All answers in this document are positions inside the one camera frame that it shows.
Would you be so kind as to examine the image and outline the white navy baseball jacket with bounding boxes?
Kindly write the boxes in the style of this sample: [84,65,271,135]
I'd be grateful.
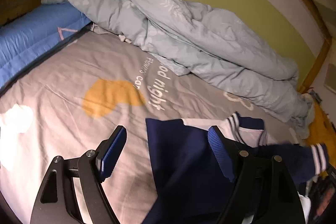
[144,113,329,223]

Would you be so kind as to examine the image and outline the black puffer jacket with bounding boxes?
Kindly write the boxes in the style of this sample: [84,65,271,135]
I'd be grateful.
[307,164,336,224]

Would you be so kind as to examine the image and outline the yellow plush pillow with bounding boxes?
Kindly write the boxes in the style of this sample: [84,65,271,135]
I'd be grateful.
[304,99,335,155]

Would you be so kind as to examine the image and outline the grey printed bed sheet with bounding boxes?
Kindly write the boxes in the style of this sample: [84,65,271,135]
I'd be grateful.
[1,32,298,223]

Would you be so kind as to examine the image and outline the blue pillow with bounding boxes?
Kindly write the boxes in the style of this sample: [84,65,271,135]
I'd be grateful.
[1,2,91,88]

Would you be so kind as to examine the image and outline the grey-blue rumpled duvet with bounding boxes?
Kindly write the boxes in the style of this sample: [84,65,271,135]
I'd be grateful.
[42,0,314,139]

